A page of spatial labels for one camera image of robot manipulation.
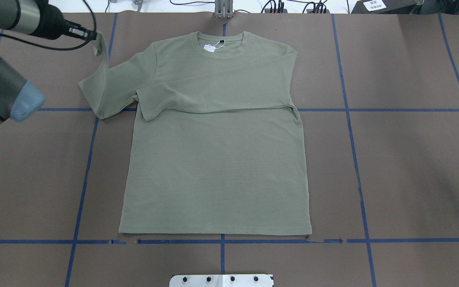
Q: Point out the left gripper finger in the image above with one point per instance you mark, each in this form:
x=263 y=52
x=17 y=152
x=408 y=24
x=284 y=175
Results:
x=81 y=33

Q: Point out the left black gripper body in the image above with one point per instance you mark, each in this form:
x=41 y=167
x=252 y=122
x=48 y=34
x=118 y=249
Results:
x=53 y=22

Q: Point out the olive green long-sleeve shirt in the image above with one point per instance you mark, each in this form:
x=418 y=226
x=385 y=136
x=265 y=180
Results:
x=217 y=145

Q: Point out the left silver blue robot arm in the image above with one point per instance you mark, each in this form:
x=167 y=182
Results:
x=19 y=98

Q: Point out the white paper shirt tag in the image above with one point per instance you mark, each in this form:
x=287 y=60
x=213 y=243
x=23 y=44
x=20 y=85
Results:
x=210 y=48

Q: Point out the black box with label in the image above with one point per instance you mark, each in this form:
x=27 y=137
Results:
x=386 y=6

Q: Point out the aluminium frame post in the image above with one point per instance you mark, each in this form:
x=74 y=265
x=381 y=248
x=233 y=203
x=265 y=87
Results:
x=223 y=9

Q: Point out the white camera mast pedestal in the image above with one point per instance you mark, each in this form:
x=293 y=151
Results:
x=223 y=280

